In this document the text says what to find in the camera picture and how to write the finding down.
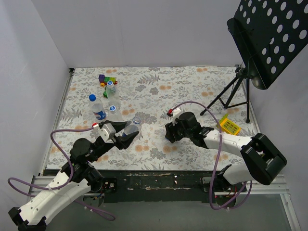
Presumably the Pepsi bottle blue label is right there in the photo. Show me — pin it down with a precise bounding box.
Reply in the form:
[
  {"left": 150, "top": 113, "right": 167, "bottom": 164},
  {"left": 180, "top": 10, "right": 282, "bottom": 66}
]
[{"left": 122, "top": 116, "right": 141, "bottom": 137}]

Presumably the white bottle cap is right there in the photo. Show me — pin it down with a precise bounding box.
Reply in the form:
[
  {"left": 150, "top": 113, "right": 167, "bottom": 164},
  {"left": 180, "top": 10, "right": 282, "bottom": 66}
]
[{"left": 109, "top": 105, "right": 116, "bottom": 111}]

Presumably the Pocari Sweat labelled bottle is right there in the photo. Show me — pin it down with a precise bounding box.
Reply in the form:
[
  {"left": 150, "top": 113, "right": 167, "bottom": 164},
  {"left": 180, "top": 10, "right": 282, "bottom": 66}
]
[{"left": 90, "top": 97, "right": 106, "bottom": 120}]

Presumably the clear unlabelled plastic bottle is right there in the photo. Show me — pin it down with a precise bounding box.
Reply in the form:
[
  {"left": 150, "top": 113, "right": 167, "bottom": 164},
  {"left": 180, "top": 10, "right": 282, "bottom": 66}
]
[{"left": 106, "top": 84, "right": 121, "bottom": 109}]

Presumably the Pocari Sweat bottle cap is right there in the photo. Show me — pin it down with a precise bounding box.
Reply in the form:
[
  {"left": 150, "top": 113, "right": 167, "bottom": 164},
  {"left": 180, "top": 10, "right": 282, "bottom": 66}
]
[{"left": 107, "top": 80, "right": 114, "bottom": 87}]

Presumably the blue bottle cap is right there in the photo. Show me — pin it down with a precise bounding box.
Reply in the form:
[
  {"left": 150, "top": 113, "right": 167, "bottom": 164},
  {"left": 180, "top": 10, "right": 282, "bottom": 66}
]
[{"left": 89, "top": 94, "right": 96, "bottom": 102}]

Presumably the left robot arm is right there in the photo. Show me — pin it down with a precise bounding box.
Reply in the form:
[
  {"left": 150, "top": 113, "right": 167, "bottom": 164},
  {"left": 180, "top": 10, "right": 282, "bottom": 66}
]
[{"left": 8, "top": 120, "right": 140, "bottom": 231}]

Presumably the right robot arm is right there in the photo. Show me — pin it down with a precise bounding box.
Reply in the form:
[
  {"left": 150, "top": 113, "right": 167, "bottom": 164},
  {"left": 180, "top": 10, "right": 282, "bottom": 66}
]
[{"left": 165, "top": 109, "right": 287, "bottom": 191}]

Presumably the green blue toy figure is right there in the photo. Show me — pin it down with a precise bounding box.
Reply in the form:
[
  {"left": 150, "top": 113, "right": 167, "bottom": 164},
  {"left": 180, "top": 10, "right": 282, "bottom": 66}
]
[{"left": 103, "top": 89, "right": 108, "bottom": 98}]

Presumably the colourful toy block train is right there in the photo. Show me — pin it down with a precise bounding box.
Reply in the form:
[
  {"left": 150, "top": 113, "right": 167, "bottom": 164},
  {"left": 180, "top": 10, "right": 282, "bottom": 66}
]
[{"left": 98, "top": 74, "right": 118, "bottom": 86}]

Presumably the yellow green toy block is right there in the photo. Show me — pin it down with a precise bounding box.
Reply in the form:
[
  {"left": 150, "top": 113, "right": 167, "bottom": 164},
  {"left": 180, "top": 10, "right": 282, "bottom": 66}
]
[{"left": 216, "top": 114, "right": 241, "bottom": 135}]

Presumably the black music stand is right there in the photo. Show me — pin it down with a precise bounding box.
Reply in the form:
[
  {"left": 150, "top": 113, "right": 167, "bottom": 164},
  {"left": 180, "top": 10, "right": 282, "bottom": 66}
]
[{"left": 211, "top": 0, "right": 308, "bottom": 109}]

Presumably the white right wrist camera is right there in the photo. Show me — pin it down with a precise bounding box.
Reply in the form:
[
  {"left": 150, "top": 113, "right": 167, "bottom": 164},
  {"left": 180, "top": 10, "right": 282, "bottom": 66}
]
[{"left": 167, "top": 108, "right": 182, "bottom": 125}]

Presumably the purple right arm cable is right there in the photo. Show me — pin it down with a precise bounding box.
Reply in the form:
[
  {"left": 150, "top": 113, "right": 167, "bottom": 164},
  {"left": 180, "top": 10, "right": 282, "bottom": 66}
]
[{"left": 172, "top": 101, "right": 253, "bottom": 210}]

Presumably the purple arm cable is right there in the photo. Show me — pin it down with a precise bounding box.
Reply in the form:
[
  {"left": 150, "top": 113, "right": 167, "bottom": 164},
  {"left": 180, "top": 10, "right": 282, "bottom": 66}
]
[
  {"left": 7, "top": 123, "right": 116, "bottom": 221},
  {"left": 172, "top": 101, "right": 253, "bottom": 210}
]

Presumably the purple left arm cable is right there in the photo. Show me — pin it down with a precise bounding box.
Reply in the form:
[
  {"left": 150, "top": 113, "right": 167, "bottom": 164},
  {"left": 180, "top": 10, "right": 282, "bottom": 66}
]
[{"left": 7, "top": 123, "right": 116, "bottom": 221}]

